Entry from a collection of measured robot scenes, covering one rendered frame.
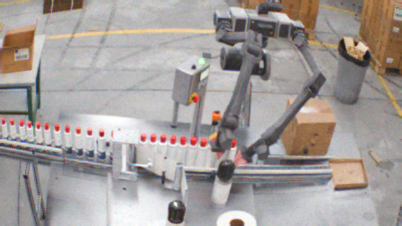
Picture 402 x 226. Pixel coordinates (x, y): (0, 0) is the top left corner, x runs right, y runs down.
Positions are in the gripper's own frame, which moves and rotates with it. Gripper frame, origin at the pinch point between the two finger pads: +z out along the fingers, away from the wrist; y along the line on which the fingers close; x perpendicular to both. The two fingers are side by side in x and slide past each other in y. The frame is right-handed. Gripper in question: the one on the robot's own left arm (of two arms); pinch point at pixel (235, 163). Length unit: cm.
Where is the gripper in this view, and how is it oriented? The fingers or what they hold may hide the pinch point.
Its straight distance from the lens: 328.3
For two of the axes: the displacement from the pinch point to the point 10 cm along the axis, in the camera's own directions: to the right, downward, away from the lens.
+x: 6.9, 5.7, 4.5
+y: 0.7, 5.7, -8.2
